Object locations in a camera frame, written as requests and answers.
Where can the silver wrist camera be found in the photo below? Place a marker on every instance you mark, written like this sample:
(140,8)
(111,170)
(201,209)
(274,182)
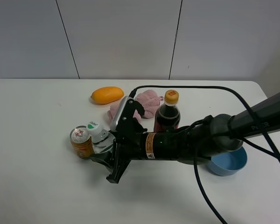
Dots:
(119,112)

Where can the blue bowl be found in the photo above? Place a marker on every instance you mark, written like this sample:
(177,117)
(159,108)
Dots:
(228,163)

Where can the gold drink can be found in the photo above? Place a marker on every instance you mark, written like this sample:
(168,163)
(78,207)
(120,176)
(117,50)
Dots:
(81,142)

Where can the clear water bottle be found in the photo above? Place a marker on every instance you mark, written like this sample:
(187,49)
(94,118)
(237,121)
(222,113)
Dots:
(102,140)

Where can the pink rolled towel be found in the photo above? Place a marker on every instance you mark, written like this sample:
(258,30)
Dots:
(150,102)

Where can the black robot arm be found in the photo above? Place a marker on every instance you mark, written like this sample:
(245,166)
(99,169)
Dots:
(193,144)

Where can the dark cola bottle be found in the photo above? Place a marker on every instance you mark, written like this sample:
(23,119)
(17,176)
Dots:
(167,116)

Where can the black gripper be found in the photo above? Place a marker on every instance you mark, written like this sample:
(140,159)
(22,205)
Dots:
(127,142)

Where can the yellow mango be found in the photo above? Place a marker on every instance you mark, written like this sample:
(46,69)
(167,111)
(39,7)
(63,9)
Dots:
(106,95)

